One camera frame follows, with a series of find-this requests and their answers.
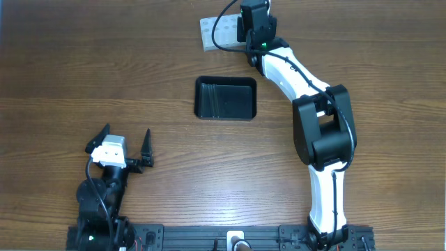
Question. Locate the white test tube rack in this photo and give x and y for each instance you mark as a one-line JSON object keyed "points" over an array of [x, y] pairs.
{"points": [[226, 35]]}

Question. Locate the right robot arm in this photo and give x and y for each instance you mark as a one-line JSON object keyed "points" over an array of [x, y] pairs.
{"points": [[324, 195]]}

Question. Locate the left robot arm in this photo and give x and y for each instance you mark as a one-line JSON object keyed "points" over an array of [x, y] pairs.
{"points": [[90, 198]]}

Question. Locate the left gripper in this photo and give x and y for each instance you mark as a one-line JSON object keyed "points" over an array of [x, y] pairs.
{"points": [[139, 164]]}

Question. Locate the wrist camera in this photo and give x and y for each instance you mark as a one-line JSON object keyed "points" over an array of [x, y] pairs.
{"points": [[109, 151], [268, 5]]}

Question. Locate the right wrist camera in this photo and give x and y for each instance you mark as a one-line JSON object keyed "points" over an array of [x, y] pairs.
{"points": [[268, 5]]}

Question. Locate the mounting rail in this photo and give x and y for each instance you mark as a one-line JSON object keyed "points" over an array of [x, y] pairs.
{"points": [[195, 238]]}

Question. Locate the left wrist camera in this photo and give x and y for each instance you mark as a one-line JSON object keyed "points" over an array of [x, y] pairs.
{"points": [[109, 151]]}

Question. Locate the black tray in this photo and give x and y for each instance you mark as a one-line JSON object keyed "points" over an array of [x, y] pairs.
{"points": [[237, 104]]}

